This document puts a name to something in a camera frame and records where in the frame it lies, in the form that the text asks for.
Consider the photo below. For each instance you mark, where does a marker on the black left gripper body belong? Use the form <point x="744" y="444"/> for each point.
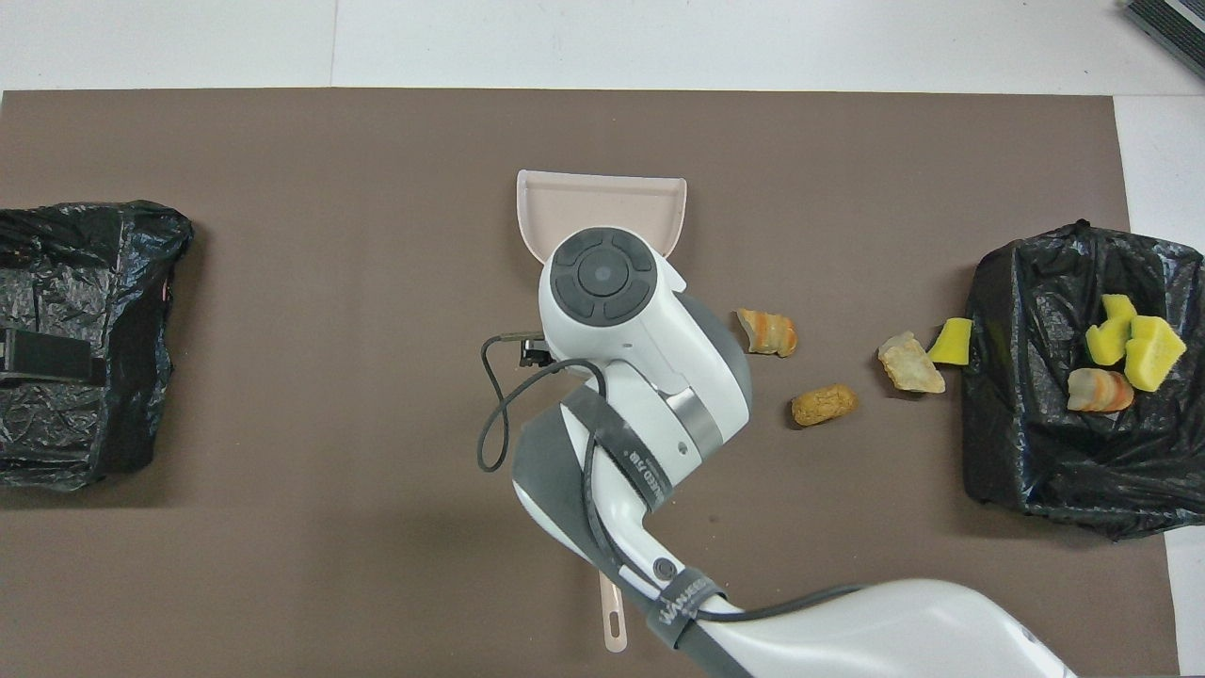
<point x="8" y="353"/>

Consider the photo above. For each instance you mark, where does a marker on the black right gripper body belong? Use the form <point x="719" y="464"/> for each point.
<point x="537" y="355"/>

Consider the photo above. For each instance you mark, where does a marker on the beige plastic dustpan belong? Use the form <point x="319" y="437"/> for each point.
<point x="602" y="202"/>

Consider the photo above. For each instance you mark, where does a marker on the orange striped croissant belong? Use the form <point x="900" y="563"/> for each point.
<point x="767" y="332"/>

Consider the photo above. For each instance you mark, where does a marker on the beige brush with black bristles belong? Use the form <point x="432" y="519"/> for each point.
<point x="613" y="621"/>

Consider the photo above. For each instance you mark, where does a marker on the golden brown bun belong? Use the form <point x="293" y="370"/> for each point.
<point x="825" y="404"/>

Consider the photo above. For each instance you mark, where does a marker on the pale beige bread chunk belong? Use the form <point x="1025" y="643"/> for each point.
<point x="910" y="363"/>

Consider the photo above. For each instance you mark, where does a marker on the small yellow green sponge piece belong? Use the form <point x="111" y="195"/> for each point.
<point x="953" y="341"/>

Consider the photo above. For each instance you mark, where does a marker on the pale striped croissant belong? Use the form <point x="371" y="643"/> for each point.
<point x="1100" y="391"/>

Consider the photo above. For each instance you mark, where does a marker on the notched yellow sponge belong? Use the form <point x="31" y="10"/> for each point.
<point x="1111" y="331"/>

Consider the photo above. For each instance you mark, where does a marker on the wedge shaped yellow sponge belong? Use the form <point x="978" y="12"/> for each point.
<point x="1155" y="351"/>

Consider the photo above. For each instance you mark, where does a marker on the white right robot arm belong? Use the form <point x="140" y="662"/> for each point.
<point x="650" y="330"/>

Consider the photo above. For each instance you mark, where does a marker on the black bag lined bin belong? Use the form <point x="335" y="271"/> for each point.
<point x="94" y="282"/>
<point x="1036" y="424"/>

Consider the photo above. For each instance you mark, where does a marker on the brown table mat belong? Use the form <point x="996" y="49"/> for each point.
<point x="329" y="565"/>

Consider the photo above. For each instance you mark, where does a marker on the dark grey ribbed panel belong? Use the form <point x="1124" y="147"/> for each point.
<point x="1167" y="28"/>

